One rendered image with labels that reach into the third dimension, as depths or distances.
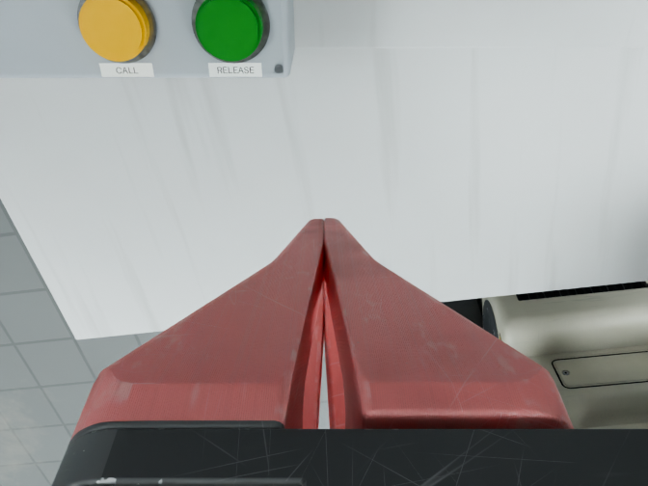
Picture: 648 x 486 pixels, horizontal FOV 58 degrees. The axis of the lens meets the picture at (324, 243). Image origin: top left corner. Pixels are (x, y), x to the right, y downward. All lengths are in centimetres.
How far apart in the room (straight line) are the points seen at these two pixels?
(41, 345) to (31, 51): 171
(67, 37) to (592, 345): 66
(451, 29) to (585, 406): 45
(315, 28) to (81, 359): 172
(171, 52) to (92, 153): 19
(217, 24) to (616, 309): 60
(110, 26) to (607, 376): 63
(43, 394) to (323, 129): 187
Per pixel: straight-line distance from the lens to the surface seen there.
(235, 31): 38
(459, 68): 51
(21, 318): 204
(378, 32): 49
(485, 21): 50
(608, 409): 75
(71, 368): 213
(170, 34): 40
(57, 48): 42
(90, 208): 60
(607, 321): 79
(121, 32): 39
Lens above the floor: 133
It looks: 55 degrees down
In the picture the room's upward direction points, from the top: 178 degrees counter-clockwise
